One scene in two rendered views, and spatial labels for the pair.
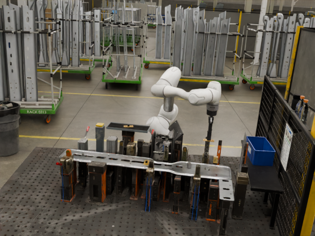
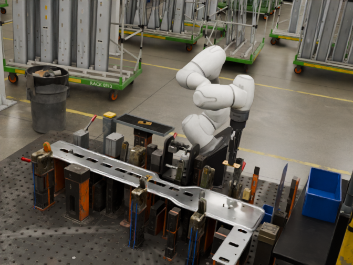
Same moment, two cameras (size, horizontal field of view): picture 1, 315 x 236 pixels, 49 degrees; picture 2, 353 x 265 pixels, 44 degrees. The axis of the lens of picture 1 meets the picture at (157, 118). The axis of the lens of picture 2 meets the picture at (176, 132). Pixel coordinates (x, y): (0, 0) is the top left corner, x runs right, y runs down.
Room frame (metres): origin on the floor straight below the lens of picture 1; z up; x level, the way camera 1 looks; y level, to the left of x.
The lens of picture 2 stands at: (0.54, -0.69, 2.24)
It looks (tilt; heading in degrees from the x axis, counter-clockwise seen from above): 24 degrees down; 17
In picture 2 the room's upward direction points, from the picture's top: 6 degrees clockwise
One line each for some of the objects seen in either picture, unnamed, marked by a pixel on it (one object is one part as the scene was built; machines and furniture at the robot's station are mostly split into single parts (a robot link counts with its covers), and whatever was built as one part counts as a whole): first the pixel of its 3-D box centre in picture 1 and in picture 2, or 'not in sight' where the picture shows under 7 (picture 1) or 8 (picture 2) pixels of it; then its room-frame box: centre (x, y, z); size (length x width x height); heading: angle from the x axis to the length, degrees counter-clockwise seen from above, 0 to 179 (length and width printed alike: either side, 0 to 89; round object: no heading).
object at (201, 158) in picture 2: (176, 164); (197, 188); (2.68, -0.18, 0.91); 0.07 x 0.05 x 0.42; 172
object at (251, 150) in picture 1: (258, 150); (322, 193); (2.65, -0.86, 1.10); 0.30 x 0.17 x 0.13; 0
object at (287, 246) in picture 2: (258, 163); (315, 213); (2.58, -0.85, 1.02); 0.90 x 0.22 x 0.03; 172
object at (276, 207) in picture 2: (242, 154); (278, 195); (2.39, -0.65, 1.17); 0.12 x 0.01 x 0.34; 172
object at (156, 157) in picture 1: (161, 159); (177, 177); (2.69, -0.06, 0.94); 0.18 x 0.13 x 0.49; 82
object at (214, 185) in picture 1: (212, 201); (219, 256); (2.24, -0.44, 0.84); 0.11 x 0.10 x 0.28; 172
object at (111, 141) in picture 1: (112, 159); (114, 165); (2.71, 0.37, 0.90); 0.13 x 0.10 x 0.41; 172
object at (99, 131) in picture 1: (100, 148); (108, 146); (2.89, 0.51, 0.92); 0.08 x 0.08 x 0.44; 82
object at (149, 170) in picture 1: (149, 188); (137, 216); (2.32, 0.03, 0.87); 0.12 x 0.09 x 0.35; 172
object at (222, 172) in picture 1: (143, 163); (142, 179); (2.49, 0.09, 1.00); 1.38 x 0.22 x 0.02; 82
